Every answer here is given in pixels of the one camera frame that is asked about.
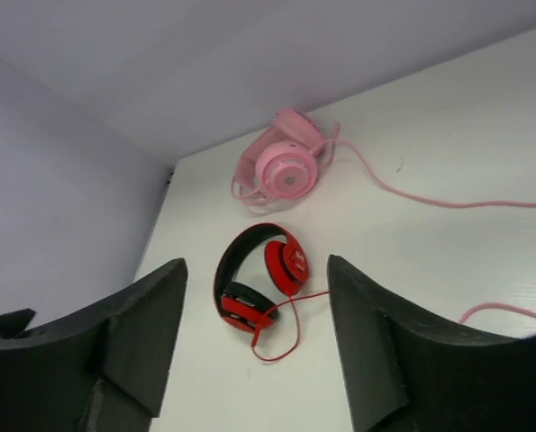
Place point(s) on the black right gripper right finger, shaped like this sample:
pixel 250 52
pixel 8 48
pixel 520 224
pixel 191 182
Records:
pixel 408 369

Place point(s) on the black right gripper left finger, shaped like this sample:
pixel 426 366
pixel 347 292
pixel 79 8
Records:
pixel 102 368

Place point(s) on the red black headphones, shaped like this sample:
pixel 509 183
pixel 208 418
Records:
pixel 261 272

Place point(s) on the pink headphones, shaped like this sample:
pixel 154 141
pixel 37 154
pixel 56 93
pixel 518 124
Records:
pixel 287 159

